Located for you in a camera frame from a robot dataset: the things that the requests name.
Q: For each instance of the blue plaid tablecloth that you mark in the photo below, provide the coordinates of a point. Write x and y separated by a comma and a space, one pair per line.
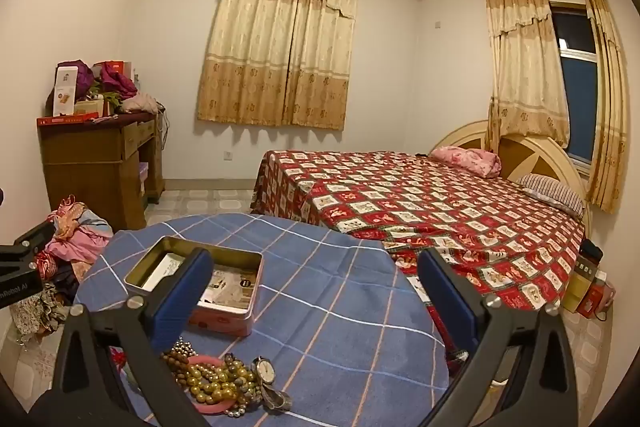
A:
325, 307

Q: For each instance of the pale pink cloth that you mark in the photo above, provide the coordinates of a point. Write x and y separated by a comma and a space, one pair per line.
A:
140, 104

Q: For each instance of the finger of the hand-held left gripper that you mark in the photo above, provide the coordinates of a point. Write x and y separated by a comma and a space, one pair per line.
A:
37, 237

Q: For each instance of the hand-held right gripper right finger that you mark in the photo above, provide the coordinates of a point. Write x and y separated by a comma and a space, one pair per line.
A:
450, 302

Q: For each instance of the silver wristwatch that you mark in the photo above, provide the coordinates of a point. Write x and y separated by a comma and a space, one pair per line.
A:
263, 369

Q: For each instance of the tall white printed box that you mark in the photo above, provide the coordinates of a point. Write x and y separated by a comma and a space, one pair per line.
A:
65, 92

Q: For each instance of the wide beige patterned curtain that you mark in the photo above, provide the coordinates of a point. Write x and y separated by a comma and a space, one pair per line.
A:
280, 42

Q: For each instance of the olive yellow box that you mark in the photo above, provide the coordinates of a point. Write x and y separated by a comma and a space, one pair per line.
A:
580, 287

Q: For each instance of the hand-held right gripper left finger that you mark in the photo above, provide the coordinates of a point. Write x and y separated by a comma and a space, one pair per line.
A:
180, 299

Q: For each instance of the printed paper lining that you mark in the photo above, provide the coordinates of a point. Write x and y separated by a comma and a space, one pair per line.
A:
227, 287

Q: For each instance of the pink rectangular tin box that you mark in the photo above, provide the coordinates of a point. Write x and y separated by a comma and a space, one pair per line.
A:
225, 318

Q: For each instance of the magenta cloth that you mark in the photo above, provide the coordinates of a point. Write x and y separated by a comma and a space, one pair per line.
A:
119, 83

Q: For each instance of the purple cloth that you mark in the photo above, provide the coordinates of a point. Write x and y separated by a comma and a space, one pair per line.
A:
84, 77

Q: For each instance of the pile of colourful clothes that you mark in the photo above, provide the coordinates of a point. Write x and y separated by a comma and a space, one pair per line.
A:
75, 232

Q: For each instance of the orange red box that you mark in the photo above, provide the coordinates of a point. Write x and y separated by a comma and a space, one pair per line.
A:
114, 66

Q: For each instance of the narrow beige patterned curtain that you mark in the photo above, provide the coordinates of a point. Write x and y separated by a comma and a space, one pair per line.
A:
527, 67
607, 107

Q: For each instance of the red patchwork bedspread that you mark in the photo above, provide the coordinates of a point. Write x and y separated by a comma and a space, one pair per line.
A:
425, 207

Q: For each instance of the cream wooden headboard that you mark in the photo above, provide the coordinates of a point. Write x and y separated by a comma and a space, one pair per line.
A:
530, 152

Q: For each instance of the brown wooden desk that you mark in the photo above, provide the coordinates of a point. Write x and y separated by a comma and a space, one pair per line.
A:
90, 167

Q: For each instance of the red bag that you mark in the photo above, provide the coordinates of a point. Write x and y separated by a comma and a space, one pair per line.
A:
597, 302

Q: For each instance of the cream box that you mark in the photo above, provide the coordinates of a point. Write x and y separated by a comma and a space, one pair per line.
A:
90, 107

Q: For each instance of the pink floral pillow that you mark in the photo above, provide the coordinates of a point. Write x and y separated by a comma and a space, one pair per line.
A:
467, 159

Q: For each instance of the small black bag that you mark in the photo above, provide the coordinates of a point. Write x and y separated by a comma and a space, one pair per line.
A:
591, 249

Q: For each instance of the lilac packet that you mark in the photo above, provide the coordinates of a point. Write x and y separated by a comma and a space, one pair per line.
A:
144, 179

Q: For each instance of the window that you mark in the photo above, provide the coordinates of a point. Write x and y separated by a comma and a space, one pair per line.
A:
577, 107

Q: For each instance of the striped pillow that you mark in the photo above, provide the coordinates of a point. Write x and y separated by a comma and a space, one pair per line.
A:
550, 194

